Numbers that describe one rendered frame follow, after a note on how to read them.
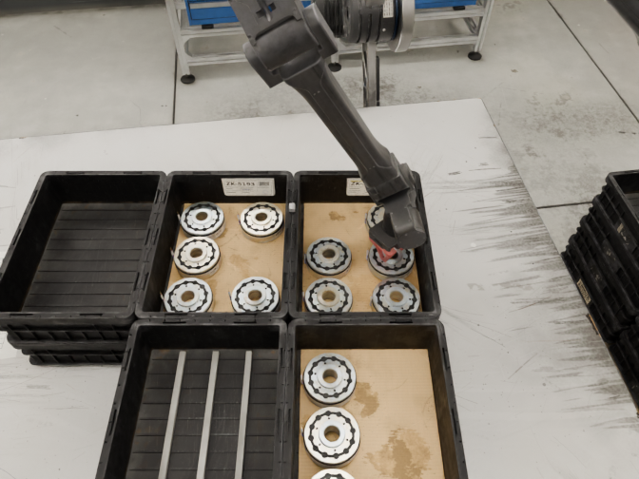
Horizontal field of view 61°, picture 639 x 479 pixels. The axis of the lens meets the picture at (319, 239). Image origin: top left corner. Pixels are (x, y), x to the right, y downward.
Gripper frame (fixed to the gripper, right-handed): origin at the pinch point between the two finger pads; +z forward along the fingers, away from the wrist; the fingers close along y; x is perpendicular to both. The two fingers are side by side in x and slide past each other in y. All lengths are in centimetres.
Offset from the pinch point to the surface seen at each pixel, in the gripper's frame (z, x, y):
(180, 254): 0.8, 30.5, -36.8
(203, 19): 51, 192, 59
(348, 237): 4.0, 11.7, -2.4
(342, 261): 1.1, 5.6, -9.6
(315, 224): 3.9, 19.7, -6.2
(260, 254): 3.9, 21.0, -21.7
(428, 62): 87, 125, 162
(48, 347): 6, 31, -70
